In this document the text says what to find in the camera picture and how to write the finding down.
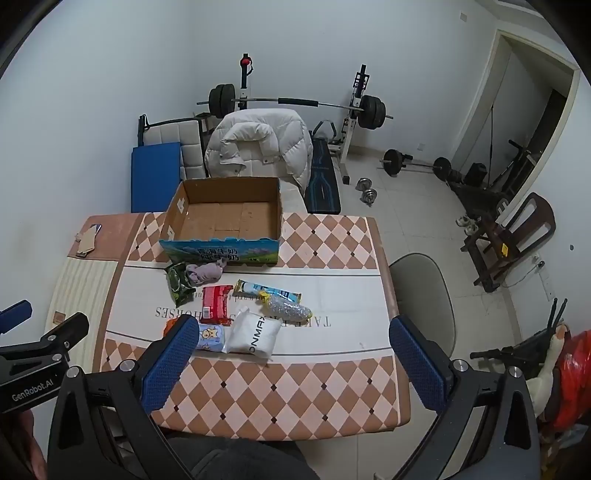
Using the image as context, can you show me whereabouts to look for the brown cardboard piece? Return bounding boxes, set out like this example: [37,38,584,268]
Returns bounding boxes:
[75,226,100,258]

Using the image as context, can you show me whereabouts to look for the black exercise machine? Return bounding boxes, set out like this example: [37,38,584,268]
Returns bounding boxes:
[450,138,539,217]

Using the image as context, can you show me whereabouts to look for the person's dark clothing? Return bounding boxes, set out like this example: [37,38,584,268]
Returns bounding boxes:
[161,436,320,480]

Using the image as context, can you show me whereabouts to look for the black metal frame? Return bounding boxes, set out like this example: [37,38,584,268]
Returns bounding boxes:
[138,115,195,147]

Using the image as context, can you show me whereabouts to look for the dark wooden chair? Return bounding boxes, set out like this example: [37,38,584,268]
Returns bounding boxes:
[460,192,556,292]

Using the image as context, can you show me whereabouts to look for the red plastic bag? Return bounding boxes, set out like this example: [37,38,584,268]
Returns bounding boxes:
[542,330,591,432]

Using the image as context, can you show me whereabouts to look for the long barbell with black plates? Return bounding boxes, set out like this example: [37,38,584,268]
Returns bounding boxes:
[197,83,394,130]

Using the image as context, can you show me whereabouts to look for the printed cardboard box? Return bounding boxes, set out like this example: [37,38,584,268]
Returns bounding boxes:
[159,176,283,267]

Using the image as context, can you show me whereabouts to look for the cream striped table mat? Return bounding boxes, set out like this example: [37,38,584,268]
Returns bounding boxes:
[46,257,123,370]

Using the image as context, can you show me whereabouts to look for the white pouch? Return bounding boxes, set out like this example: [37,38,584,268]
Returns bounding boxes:
[223,307,282,363]

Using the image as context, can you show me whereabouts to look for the black weight bench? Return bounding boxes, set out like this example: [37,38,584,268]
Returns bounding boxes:
[307,120,342,214]

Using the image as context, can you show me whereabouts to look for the white bench press rack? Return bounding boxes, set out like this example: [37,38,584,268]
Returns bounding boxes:
[233,54,370,185]

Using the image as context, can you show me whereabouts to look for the white goose plush toy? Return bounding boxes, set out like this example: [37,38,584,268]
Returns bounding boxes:
[526,323,571,411]

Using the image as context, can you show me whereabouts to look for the short barbell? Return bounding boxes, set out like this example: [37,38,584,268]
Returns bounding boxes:
[379,148,453,179]

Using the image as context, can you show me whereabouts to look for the long blue white packet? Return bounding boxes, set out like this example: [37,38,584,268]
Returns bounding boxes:
[232,279,302,305]

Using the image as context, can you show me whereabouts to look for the white tufted padded board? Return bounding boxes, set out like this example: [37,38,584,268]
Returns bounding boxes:
[143,117,208,181]

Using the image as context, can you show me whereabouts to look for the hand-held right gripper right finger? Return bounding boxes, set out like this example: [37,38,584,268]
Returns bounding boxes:
[389,316,542,480]

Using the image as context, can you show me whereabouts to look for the white puffer jacket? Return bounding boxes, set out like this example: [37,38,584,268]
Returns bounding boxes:
[204,109,315,197]

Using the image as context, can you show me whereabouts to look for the blue tissue pack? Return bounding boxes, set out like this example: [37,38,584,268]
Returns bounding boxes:
[194,323,228,352]

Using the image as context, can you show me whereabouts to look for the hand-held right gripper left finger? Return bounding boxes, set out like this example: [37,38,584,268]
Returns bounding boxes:
[46,318,200,480]

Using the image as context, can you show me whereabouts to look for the white door frame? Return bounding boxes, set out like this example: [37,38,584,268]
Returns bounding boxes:
[450,28,581,185]

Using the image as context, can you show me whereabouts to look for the green snack packet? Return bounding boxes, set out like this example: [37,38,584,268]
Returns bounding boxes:
[166,262,197,308]

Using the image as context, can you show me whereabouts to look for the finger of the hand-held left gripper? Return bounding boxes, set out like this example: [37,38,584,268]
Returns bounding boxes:
[0,300,33,336]
[42,312,90,361]

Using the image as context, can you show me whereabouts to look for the yellow clear bead packet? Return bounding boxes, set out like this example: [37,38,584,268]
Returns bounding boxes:
[259,291,311,322]

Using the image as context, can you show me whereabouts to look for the black router antennas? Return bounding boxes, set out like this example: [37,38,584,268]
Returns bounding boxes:
[547,298,570,330]

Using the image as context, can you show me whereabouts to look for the person's left forearm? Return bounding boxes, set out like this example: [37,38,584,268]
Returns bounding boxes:
[0,408,49,480]

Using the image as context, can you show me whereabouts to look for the grey round chair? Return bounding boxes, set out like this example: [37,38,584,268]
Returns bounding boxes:
[389,254,455,370]

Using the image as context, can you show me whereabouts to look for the red packet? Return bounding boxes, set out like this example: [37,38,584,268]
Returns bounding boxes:
[201,285,233,326]

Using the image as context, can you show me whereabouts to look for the checked tablecloth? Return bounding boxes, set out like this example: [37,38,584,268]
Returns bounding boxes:
[99,212,413,441]

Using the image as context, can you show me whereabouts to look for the pink sock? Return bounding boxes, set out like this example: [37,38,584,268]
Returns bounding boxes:
[186,259,229,286]

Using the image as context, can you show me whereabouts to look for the blue folded mat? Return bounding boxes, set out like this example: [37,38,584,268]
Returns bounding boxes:
[130,142,182,214]

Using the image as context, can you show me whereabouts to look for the black handlebar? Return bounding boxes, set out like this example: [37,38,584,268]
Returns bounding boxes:
[470,330,555,370]

